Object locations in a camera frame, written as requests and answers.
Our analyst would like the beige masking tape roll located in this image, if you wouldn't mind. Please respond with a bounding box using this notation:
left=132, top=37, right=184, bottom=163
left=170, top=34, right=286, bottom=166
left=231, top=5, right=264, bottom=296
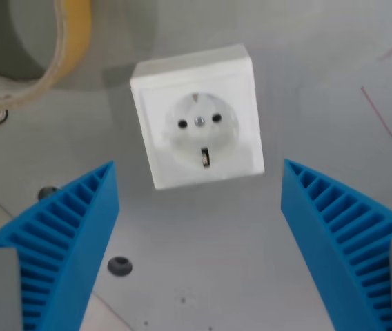
left=0, top=0, right=92, bottom=112

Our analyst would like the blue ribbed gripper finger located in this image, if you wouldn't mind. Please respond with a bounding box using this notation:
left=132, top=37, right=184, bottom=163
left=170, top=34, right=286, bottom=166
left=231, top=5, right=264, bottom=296
left=0, top=160, right=119, bottom=331
left=280, top=158, right=392, bottom=331

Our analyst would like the white wall socket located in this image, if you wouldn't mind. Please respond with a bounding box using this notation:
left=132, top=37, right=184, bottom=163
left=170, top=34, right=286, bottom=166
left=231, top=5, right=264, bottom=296
left=129, top=43, right=266, bottom=190

